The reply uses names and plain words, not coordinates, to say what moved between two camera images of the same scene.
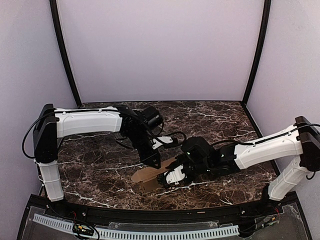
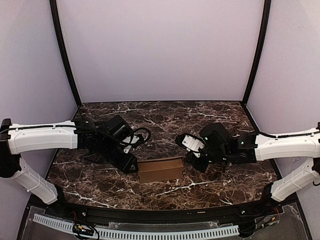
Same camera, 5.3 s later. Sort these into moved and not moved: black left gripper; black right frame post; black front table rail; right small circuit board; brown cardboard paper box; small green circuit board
Moved: black left gripper; brown cardboard paper box
Not moved: right small circuit board; black right frame post; black front table rail; small green circuit board
